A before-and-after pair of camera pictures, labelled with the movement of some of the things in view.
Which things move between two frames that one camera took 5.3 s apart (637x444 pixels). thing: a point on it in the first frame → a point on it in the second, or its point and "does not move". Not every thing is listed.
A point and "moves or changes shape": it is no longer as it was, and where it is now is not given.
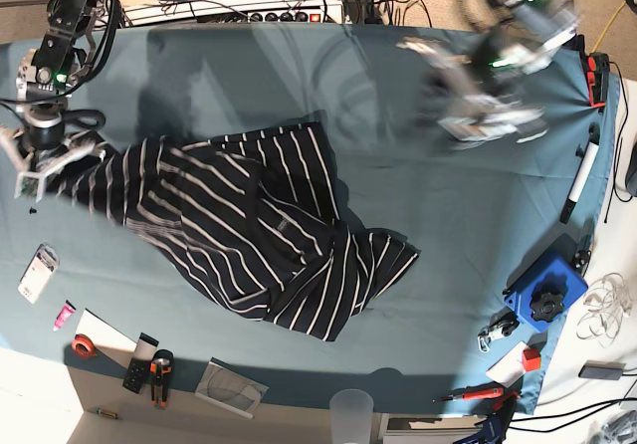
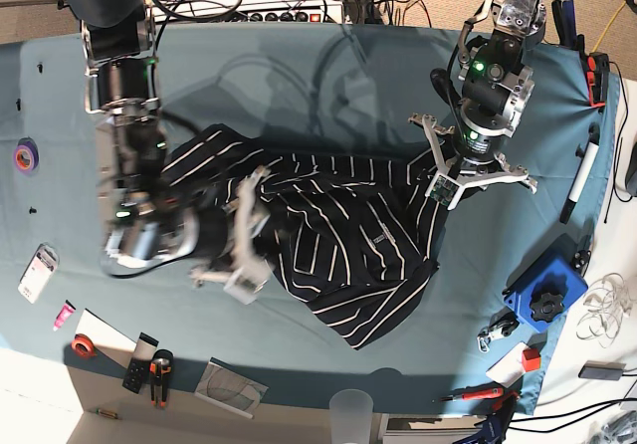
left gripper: [42, 141] → [241, 225]
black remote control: [140, 363] does not move
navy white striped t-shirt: [253, 216] moves or changes shape
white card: [509, 368] does not move
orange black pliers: [160, 371] does not move
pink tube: [64, 315] does not move
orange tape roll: [83, 345] does not move
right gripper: [494, 79] → [473, 149]
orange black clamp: [598, 76] does not move
